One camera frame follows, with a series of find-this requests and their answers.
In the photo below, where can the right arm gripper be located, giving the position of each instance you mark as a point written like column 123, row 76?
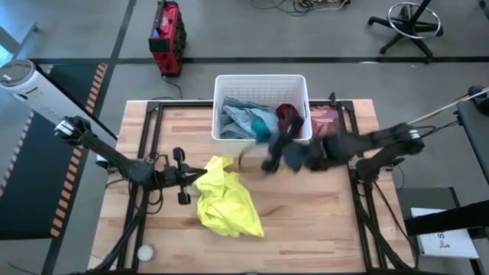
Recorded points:
column 321, row 154

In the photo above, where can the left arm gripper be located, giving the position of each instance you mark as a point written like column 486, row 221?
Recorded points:
column 172, row 176

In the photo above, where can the yellow garment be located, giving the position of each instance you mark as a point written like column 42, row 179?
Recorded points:
column 225, row 198

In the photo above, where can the black garment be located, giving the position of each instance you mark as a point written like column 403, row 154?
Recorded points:
column 277, row 151

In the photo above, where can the maroon garment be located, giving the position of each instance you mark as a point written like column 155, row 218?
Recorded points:
column 286, row 114

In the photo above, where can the large blue-grey garment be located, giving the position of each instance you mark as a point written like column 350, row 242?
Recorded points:
column 229, row 131

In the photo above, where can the teal garment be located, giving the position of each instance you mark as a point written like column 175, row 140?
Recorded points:
column 261, row 131

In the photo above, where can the small blue-grey garment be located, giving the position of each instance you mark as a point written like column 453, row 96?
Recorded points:
column 244, row 118

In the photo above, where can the white perforated plastic basket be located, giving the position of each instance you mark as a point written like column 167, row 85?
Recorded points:
column 260, row 88

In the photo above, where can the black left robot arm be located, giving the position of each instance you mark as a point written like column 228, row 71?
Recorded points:
column 111, row 158

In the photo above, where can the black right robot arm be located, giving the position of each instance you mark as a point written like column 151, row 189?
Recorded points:
column 386, row 156

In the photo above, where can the white round puck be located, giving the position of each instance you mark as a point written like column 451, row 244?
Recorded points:
column 145, row 253

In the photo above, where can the dark grey floor panel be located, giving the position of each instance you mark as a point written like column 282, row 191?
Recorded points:
column 424, row 196

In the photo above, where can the red and black toolbox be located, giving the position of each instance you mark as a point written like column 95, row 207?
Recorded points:
column 168, row 38

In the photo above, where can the white pole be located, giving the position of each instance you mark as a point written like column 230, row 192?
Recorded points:
column 451, row 105

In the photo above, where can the black blurred bar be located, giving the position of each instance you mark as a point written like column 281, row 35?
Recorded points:
column 447, row 219

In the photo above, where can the black hazard-striped floor mat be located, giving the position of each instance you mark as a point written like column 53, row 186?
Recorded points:
column 30, row 191
column 76, row 80

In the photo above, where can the white paper sheet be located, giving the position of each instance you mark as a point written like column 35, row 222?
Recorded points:
column 447, row 244

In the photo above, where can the grey bench with black edge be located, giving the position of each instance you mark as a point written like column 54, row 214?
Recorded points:
column 475, row 126

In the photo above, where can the black office stool base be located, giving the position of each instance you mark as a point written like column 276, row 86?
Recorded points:
column 409, row 23

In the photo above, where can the white tower fan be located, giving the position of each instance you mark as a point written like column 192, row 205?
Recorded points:
column 42, row 99

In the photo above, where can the black metal rig frame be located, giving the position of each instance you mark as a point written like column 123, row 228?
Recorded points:
column 172, row 104

